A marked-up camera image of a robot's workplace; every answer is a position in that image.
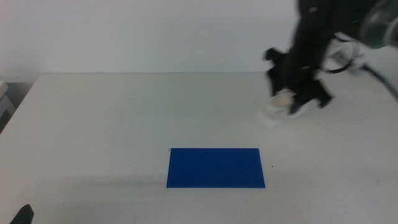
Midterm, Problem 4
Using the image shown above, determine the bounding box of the black cable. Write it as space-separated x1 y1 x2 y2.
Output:
323 60 398 101

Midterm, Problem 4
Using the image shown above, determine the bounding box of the blue rectangular mat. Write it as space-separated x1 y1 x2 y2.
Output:
166 147 266 189

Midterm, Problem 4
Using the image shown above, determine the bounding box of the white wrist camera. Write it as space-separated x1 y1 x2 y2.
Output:
328 40 364 76

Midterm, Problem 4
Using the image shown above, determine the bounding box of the white sandal with striped straps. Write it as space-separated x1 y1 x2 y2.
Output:
259 88 315 127

